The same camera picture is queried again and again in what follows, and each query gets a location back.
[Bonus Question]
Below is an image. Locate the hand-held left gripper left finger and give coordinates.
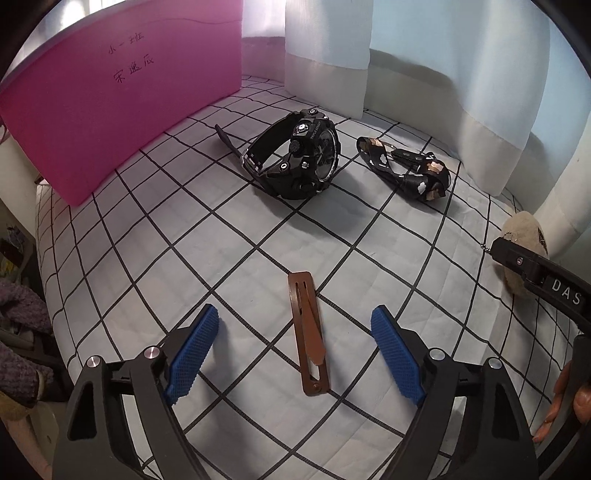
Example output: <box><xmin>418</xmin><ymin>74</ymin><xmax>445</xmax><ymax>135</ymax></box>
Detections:
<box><xmin>51</xmin><ymin>303</ymin><xmax>220</xmax><ymax>480</ymax></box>

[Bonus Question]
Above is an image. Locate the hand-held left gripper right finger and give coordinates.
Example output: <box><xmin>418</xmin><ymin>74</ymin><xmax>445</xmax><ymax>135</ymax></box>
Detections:
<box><xmin>370</xmin><ymin>305</ymin><xmax>540</xmax><ymax>480</ymax></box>

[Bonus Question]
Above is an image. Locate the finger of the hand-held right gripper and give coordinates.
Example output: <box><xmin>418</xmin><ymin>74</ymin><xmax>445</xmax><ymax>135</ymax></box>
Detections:
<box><xmin>490</xmin><ymin>237</ymin><xmax>591</xmax><ymax>329</ymax></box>

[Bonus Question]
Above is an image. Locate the beige fluffy ball keychain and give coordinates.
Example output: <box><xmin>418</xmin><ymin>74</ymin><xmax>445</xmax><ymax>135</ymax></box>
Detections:
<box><xmin>482</xmin><ymin>210</ymin><xmax>550</xmax><ymax>296</ymax></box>

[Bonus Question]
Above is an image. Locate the brown snap hair clip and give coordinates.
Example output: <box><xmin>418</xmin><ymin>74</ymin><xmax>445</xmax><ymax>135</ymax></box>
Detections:
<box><xmin>287</xmin><ymin>271</ymin><xmax>332</xmax><ymax>397</ymax></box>

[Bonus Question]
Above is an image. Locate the person's right hand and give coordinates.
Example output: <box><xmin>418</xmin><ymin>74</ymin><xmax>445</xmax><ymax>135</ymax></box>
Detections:
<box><xmin>532</xmin><ymin>360</ymin><xmax>591</xmax><ymax>445</ymax></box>

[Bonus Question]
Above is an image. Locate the white checked cloth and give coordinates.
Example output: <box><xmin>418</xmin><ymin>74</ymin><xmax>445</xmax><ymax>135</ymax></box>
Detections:
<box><xmin>34</xmin><ymin>76</ymin><xmax>585</xmax><ymax>480</ymax></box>

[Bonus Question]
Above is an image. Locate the black printed hair clip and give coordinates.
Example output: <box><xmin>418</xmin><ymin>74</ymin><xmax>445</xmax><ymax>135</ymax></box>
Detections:
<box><xmin>355</xmin><ymin>136</ymin><xmax>451</xmax><ymax>204</ymax></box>

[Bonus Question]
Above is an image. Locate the purple knit garment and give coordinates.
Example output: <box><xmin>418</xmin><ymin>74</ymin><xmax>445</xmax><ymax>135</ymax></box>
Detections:
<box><xmin>0</xmin><ymin>281</ymin><xmax>54</xmax><ymax>402</ymax></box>

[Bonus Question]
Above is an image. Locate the beige cloth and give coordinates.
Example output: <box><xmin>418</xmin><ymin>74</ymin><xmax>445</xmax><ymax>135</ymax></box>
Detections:
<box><xmin>0</xmin><ymin>392</ymin><xmax>63</xmax><ymax>480</ymax></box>

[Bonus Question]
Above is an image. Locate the black wrist watch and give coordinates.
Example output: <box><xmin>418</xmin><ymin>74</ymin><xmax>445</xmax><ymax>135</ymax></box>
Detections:
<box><xmin>215</xmin><ymin>108</ymin><xmax>341</xmax><ymax>200</ymax></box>

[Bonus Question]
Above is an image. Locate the white curtain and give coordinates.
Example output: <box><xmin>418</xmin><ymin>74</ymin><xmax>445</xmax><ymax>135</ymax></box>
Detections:
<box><xmin>240</xmin><ymin>0</ymin><xmax>591</xmax><ymax>259</ymax></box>

